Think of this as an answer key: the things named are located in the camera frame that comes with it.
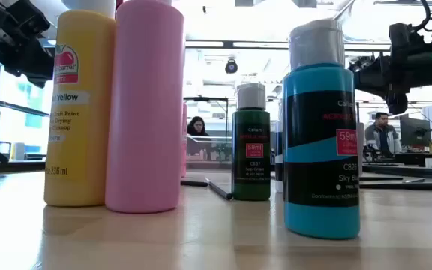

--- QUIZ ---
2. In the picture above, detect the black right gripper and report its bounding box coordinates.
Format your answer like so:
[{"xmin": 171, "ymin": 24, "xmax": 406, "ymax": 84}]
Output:
[{"xmin": 352, "ymin": 44, "xmax": 432, "ymax": 116}]

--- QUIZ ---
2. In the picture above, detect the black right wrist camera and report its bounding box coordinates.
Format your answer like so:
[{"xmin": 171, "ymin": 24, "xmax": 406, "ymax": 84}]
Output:
[{"xmin": 388, "ymin": 22, "xmax": 415, "ymax": 52}]

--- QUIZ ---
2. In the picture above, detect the purple plastic cup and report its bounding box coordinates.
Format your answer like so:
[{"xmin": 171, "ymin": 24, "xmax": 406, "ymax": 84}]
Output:
[{"xmin": 357, "ymin": 121, "xmax": 365, "ymax": 177}]

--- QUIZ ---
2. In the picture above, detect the black ceiling camera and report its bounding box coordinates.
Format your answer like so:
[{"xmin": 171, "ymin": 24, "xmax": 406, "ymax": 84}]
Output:
[{"xmin": 224, "ymin": 58, "xmax": 239, "ymax": 75}]

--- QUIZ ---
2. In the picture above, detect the large yellow paint bottle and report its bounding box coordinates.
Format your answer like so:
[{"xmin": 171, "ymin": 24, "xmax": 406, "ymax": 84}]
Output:
[{"xmin": 43, "ymin": 0, "xmax": 116, "ymax": 208}]

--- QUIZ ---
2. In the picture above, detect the black camera cable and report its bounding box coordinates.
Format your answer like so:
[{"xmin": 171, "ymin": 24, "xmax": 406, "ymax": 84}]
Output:
[{"xmin": 412, "ymin": 0, "xmax": 432, "ymax": 42}]

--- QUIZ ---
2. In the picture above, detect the black background desk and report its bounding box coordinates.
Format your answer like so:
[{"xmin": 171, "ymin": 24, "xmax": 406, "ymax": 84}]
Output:
[{"xmin": 364, "ymin": 151, "xmax": 432, "ymax": 169}]

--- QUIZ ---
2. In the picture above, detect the white canister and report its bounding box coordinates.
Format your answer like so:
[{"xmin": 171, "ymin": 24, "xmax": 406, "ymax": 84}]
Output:
[{"xmin": 11, "ymin": 142, "xmax": 26, "ymax": 161}]

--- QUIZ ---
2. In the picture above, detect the small sky blue paint bottle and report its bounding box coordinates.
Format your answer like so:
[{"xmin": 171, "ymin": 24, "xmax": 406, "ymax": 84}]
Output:
[{"xmin": 282, "ymin": 18, "xmax": 362, "ymax": 240}]

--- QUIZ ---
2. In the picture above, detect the black computer monitor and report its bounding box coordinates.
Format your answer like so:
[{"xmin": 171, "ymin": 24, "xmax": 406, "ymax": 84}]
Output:
[{"xmin": 399, "ymin": 114, "xmax": 432, "ymax": 149}]

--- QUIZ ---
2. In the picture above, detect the thin black paintbrush silver ferrule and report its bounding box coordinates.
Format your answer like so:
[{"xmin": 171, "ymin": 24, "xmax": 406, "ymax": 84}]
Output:
[{"xmin": 360, "ymin": 176, "xmax": 426, "ymax": 184}]

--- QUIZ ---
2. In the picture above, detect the person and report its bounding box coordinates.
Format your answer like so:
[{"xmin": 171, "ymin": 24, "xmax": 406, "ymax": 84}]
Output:
[
  {"xmin": 364, "ymin": 111, "xmax": 403, "ymax": 158},
  {"xmin": 186, "ymin": 115, "xmax": 212, "ymax": 161}
]

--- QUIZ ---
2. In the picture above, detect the small sap green paint bottle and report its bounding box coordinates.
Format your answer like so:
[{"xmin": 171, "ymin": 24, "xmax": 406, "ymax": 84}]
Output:
[{"xmin": 232, "ymin": 82, "xmax": 272, "ymax": 202}]

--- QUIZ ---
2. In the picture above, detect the black metal gantry frame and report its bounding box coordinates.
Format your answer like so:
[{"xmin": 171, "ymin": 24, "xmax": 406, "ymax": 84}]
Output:
[{"xmin": 183, "ymin": 96, "xmax": 230, "ymax": 140}]

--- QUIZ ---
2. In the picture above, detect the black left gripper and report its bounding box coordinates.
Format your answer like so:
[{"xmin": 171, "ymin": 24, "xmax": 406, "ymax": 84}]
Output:
[{"xmin": 1, "ymin": 37, "xmax": 56, "ymax": 89}]

